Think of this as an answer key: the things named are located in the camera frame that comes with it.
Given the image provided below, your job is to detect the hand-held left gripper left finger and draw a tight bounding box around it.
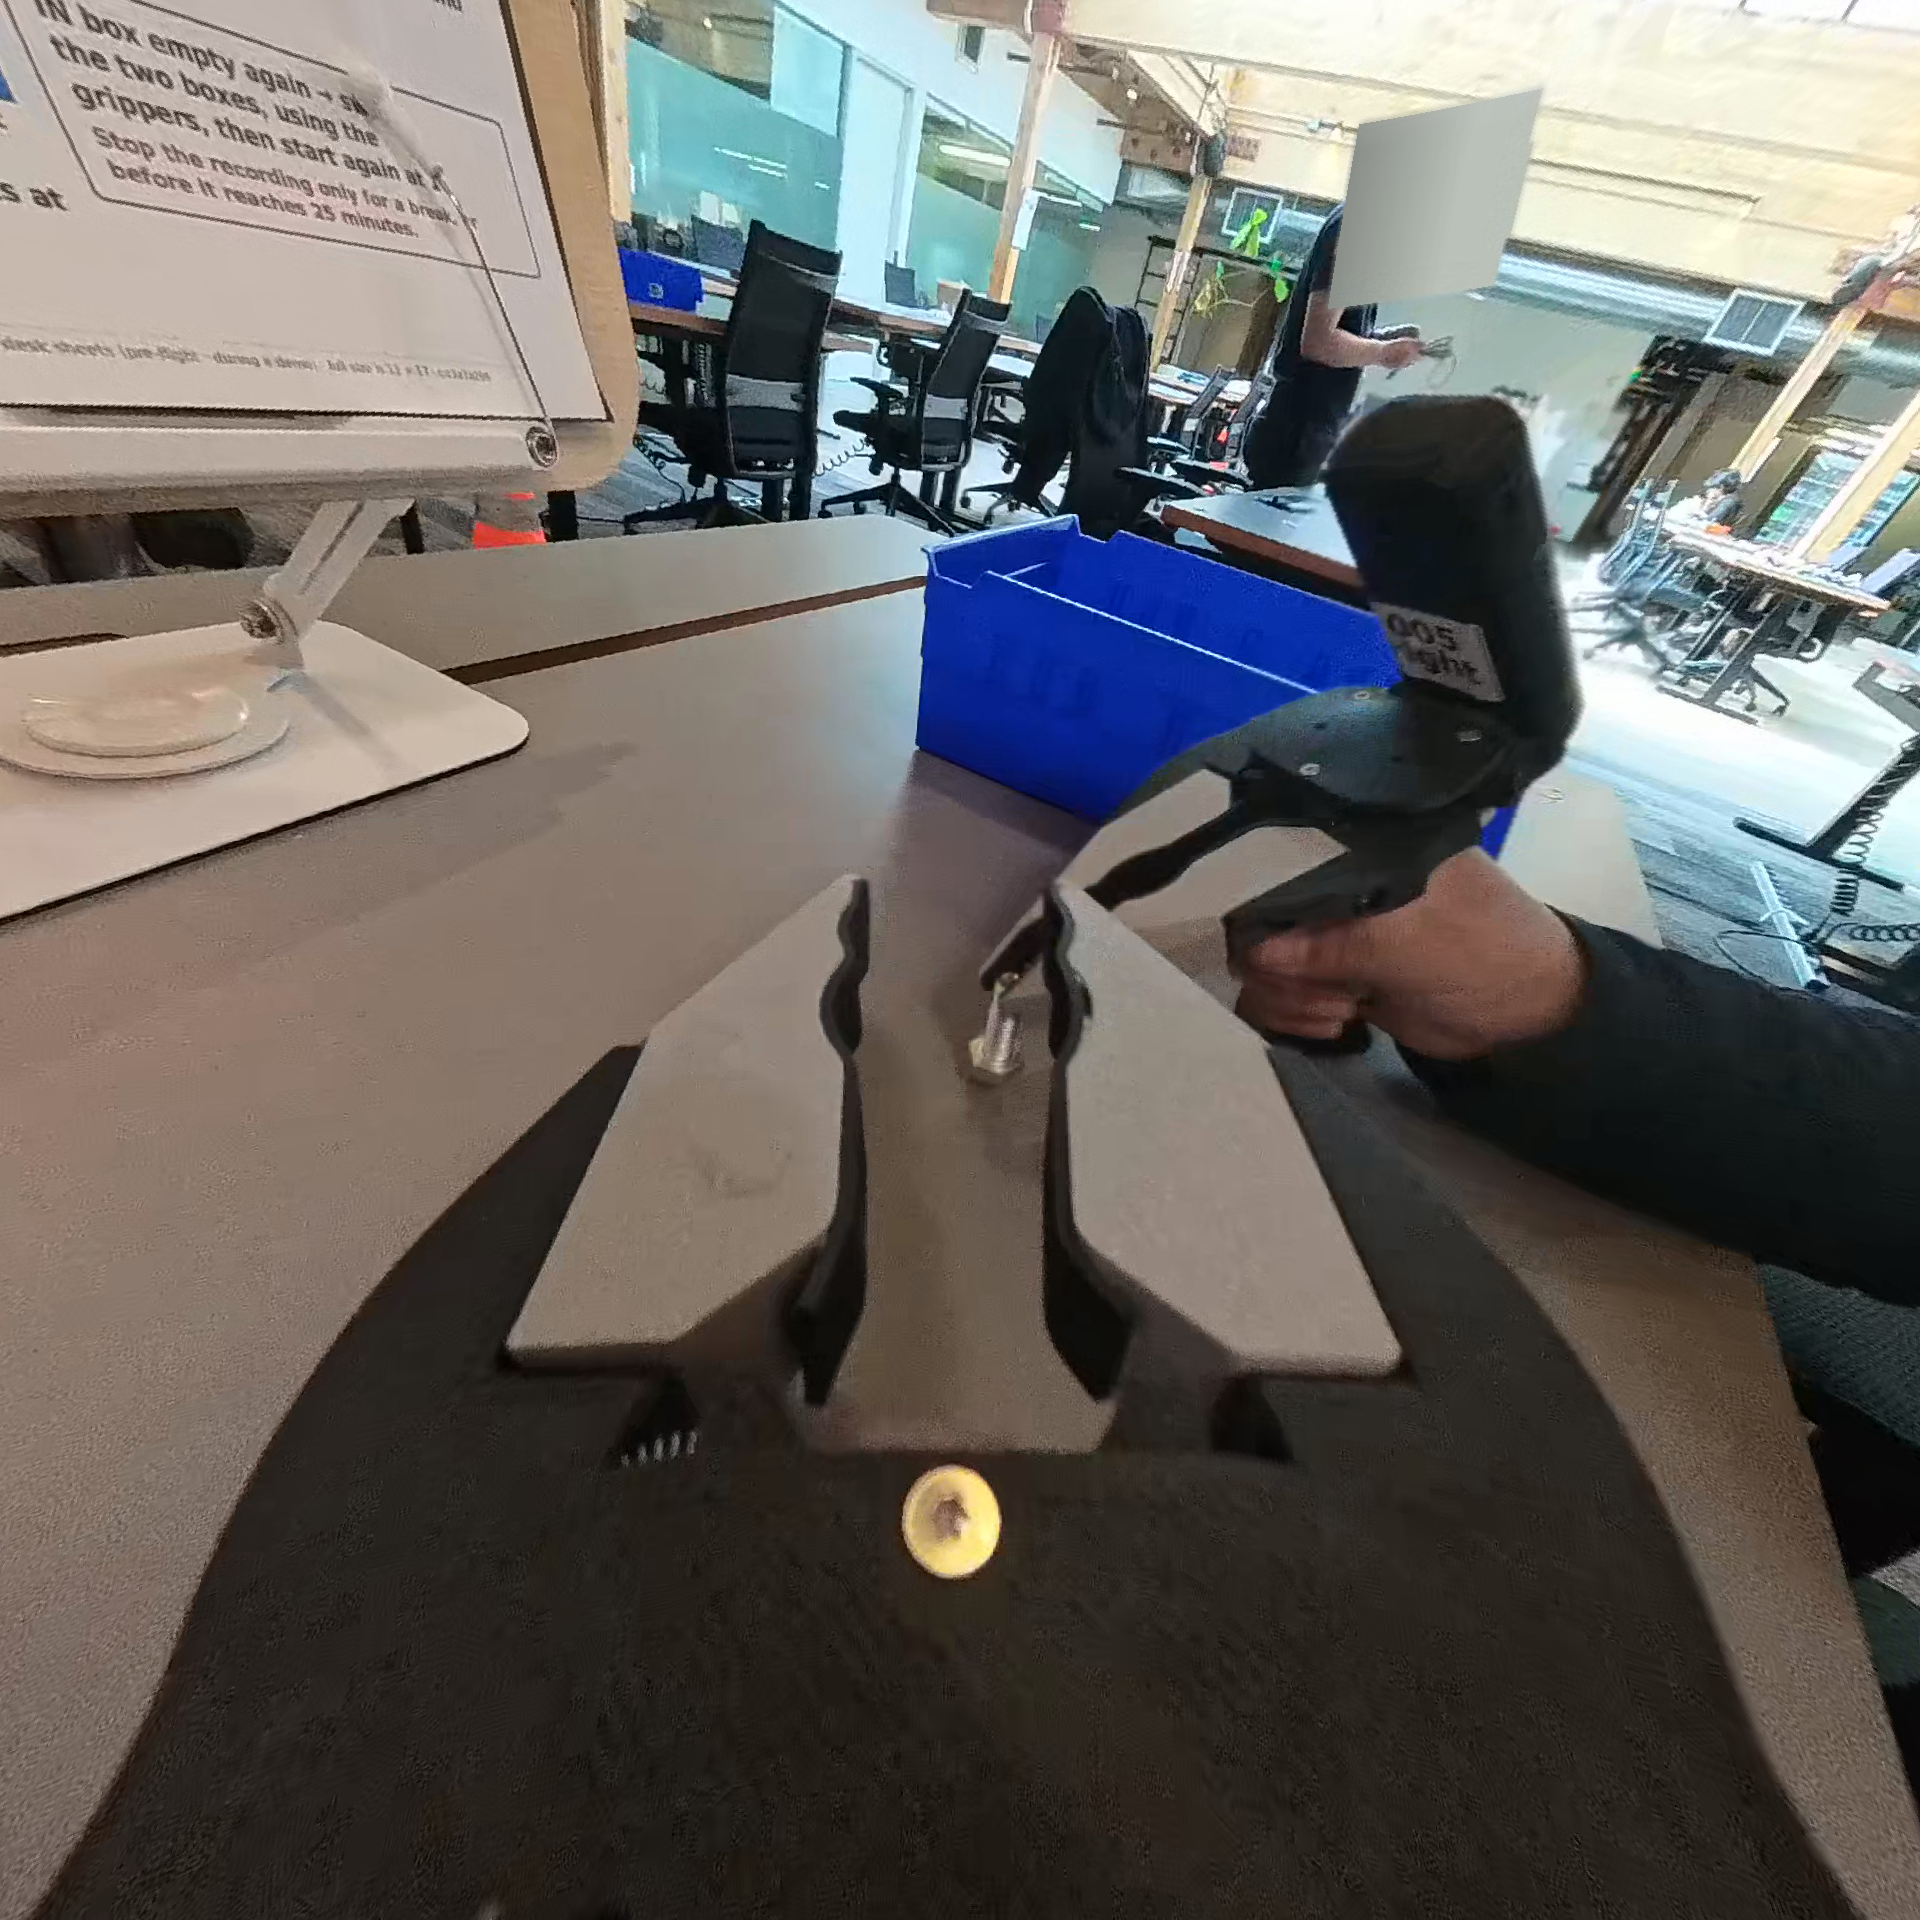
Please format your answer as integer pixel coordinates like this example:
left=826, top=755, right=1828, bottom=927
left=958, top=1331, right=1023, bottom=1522
left=502, top=878, right=876, bottom=1408

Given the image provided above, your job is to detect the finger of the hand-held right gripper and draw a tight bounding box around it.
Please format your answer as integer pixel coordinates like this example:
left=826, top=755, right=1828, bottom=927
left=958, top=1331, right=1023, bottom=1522
left=978, top=808, right=1340, bottom=994

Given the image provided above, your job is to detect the black jacket on chair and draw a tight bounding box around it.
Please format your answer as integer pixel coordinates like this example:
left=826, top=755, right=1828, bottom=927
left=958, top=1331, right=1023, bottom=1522
left=1020, top=289, right=1162, bottom=537

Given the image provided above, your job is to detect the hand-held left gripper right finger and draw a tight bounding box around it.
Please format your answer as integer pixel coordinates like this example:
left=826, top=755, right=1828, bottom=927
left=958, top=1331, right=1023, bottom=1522
left=1039, top=882, right=1405, bottom=1404

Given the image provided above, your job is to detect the person's right hand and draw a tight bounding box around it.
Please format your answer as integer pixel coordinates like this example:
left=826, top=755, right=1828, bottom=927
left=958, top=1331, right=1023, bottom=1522
left=1235, top=843, right=1594, bottom=1066

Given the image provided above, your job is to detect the wooden edged office desk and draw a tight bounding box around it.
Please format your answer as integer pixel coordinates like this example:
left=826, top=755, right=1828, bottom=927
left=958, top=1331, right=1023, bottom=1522
left=1658, top=516, right=1898, bottom=722
left=1162, top=482, right=1369, bottom=598
left=627, top=267, right=1052, bottom=366

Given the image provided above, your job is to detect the black mesh office chair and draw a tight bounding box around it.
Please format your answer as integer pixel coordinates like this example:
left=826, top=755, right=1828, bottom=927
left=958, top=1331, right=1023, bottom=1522
left=1762, top=1266, right=1920, bottom=1431

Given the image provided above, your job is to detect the green leafy plant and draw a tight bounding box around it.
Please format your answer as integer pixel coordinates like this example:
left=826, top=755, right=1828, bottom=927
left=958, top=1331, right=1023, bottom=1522
left=1219, top=202, right=1298, bottom=308

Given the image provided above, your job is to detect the white metal stand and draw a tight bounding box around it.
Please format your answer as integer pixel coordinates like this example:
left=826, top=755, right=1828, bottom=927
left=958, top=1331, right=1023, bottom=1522
left=0, top=404, right=531, bottom=922

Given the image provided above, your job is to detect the person's right forearm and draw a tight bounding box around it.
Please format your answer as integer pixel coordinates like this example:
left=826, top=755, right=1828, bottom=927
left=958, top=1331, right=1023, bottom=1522
left=1409, top=913, right=1920, bottom=1310

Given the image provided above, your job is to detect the steel hex bolt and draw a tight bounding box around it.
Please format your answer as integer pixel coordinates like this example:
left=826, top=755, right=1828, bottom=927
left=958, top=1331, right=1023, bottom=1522
left=964, top=971, right=1030, bottom=1088

